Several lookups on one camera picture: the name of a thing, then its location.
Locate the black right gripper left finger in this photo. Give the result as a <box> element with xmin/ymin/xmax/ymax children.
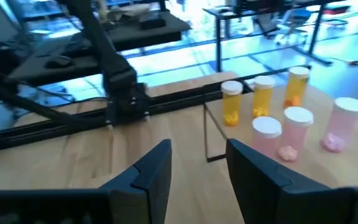
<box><xmin>0</xmin><ymin>139</ymin><xmax>173</xmax><ymax>224</ymax></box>

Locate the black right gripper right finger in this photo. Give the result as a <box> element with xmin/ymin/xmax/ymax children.
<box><xmin>225</xmin><ymin>138</ymin><xmax>358</xmax><ymax>224</ymax></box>

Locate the pink pill vial white cap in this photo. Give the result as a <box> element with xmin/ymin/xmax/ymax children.
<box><xmin>319</xmin><ymin>96</ymin><xmax>358</xmax><ymax>153</ymax></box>
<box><xmin>277</xmin><ymin>106</ymin><xmax>314</xmax><ymax>162</ymax></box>
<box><xmin>252</xmin><ymin>116</ymin><xmax>282</xmax><ymax>156</ymax></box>

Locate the orange pill vial white cap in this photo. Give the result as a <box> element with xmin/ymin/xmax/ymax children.
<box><xmin>221</xmin><ymin>80</ymin><xmax>244</xmax><ymax>127</ymax></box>
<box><xmin>283</xmin><ymin>66</ymin><xmax>310</xmax><ymax>109</ymax></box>
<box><xmin>252</xmin><ymin>75</ymin><xmax>276</xmax><ymax>118</ymax></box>

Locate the black diagonal beam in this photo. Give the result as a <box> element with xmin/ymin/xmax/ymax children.
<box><xmin>0</xmin><ymin>76</ymin><xmax>105</xmax><ymax>128</ymax></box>

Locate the black computer mouse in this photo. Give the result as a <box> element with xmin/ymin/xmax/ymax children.
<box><xmin>44</xmin><ymin>55</ymin><xmax>74</xmax><ymax>69</ymax></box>

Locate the dark grey desk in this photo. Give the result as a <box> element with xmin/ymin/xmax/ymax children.
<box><xmin>7</xmin><ymin>11</ymin><xmax>193</xmax><ymax>85</ymax></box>

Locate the black rectangular device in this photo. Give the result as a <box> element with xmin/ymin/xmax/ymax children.
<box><xmin>138</xmin><ymin>11</ymin><xmax>167</xmax><ymax>30</ymax></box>

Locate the blue office chair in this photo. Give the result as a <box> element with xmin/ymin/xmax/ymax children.
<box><xmin>274</xmin><ymin>7</ymin><xmax>313</xmax><ymax>45</ymax></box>

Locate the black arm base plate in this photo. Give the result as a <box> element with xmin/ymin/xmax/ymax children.
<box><xmin>105</xmin><ymin>90</ymin><xmax>151</xmax><ymax>129</ymax></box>

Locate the black aluminium rig frame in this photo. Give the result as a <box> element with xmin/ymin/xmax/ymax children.
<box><xmin>0</xmin><ymin>64</ymin><xmax>312</xmax><ymax>162</ymax></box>

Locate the black metal frame table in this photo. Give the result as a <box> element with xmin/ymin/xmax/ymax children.
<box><xmin>202</xmin><ymin>0</ymin><xmax>334</xmax><ymax>73</ymax></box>

